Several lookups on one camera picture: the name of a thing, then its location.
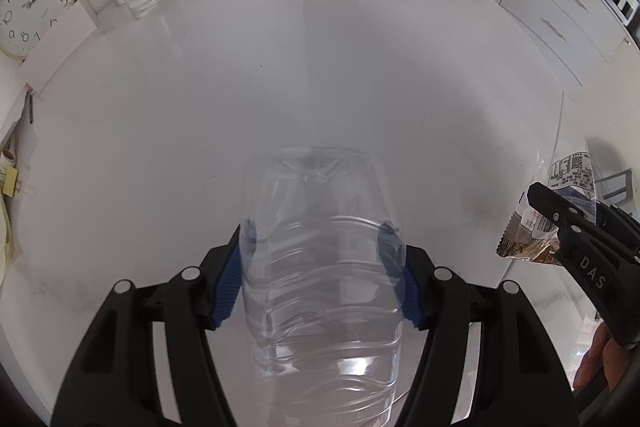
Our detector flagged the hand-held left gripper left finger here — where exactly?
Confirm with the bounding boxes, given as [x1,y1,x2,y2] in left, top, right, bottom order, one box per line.
[50,222,258,427]

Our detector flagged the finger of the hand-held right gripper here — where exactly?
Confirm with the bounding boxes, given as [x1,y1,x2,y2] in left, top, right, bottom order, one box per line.
[595,202,640,258]
[527,182,586,243]

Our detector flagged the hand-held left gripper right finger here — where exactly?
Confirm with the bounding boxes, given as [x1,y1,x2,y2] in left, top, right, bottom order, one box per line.
[377,222,583,427]

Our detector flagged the clear bag of brown snacks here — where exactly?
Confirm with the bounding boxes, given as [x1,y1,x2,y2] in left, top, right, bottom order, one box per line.
[495,137,601,265]

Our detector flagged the clear plastic bottle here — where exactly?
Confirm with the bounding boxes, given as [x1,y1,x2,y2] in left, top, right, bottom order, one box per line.
[240,147,407,427]

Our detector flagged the person's right hand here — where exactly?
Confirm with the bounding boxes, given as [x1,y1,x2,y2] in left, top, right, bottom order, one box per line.
[572,322,626,390]

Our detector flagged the white middle drawer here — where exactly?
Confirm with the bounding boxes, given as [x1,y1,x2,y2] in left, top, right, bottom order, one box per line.
[499,0,612,86]

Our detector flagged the yellow binder clip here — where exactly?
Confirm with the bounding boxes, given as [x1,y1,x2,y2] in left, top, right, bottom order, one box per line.
[0,149,24,198]

